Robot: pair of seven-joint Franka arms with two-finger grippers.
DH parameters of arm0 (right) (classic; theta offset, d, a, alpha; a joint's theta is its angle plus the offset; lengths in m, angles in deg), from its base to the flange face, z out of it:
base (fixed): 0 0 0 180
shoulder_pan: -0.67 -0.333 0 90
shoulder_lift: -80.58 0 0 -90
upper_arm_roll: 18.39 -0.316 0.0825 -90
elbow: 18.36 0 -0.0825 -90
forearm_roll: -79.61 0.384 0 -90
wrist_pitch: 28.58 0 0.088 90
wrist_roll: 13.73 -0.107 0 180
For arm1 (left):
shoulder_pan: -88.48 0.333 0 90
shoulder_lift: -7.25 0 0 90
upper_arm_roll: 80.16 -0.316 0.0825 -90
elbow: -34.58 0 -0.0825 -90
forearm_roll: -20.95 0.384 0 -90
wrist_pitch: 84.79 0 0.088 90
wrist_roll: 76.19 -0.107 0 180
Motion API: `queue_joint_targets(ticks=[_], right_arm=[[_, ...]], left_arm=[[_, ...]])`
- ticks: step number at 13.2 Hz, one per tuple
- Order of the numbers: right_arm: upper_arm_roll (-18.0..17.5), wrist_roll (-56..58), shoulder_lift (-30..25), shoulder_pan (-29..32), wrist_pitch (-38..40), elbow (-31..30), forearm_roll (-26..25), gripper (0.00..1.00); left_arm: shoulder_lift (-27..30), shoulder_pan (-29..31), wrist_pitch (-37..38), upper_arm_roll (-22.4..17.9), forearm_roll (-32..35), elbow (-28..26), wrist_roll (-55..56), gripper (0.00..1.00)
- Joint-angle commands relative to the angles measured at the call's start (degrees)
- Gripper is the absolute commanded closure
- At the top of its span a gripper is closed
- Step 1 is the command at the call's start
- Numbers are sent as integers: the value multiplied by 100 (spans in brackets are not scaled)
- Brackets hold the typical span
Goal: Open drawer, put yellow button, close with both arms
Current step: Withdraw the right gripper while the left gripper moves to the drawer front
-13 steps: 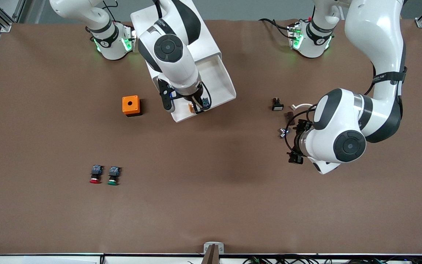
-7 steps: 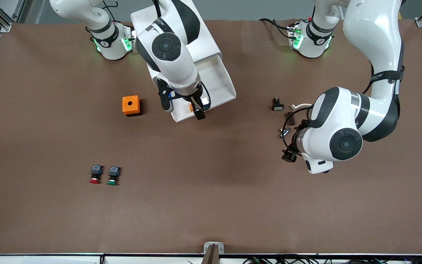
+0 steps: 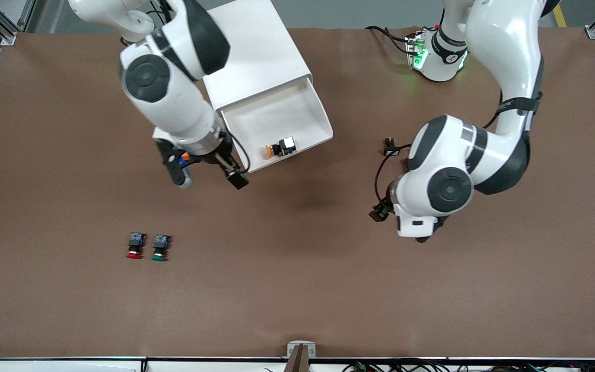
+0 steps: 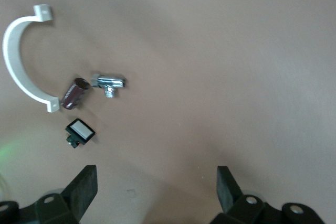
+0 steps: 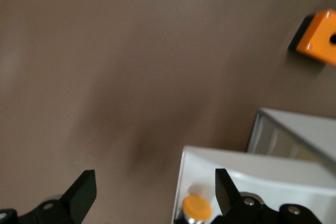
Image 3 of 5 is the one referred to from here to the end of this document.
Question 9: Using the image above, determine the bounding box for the black cable at arm base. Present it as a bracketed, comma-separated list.
[365, 26, 413, 53]

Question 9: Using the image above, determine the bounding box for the red pushbutton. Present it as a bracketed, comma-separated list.
[126, 232, 146, 259]

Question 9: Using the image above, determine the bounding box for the green pushbutton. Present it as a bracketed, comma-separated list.
[151, 234, 171, 262]

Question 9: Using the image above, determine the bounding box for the grey metal bracket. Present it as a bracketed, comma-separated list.
[287, 340, 317, 359]

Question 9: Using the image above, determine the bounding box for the white drawer cabinet housing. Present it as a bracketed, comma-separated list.
[202, 0, 312, 112]

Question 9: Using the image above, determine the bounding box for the yellow pushbutton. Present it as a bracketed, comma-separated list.
[265, 136, 297, 159]

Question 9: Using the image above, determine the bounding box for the white plastic drawer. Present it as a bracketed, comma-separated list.
[216, 77, 334, 174]

